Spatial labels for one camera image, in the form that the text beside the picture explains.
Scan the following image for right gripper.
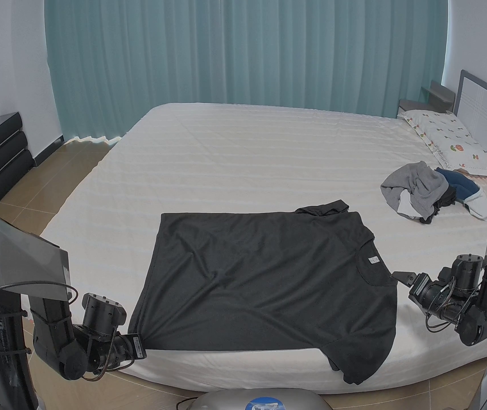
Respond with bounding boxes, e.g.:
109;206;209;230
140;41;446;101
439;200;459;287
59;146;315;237
391;270;455;320

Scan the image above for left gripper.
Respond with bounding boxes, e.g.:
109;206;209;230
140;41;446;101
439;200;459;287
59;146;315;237
98;333;147;370

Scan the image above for black T-shirt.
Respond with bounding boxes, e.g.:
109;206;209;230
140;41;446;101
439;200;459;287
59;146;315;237
127;200;399;385

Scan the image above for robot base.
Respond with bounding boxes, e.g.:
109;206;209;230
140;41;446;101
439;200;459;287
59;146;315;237
186;391;325;410

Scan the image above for pile of clothes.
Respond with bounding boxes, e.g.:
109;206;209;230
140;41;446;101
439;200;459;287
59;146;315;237
380;161;487;224

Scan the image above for bed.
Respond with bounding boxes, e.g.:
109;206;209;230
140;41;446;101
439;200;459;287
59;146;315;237
22;69;487;394

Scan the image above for white printed pillow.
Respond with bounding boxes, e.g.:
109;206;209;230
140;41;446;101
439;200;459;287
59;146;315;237
399;109;487;179

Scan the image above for grey bedside table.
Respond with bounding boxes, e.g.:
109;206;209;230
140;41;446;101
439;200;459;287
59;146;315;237
397;80;457;114

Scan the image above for blue-green curtain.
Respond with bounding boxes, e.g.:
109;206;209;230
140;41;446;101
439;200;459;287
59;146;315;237
45;0;448;140

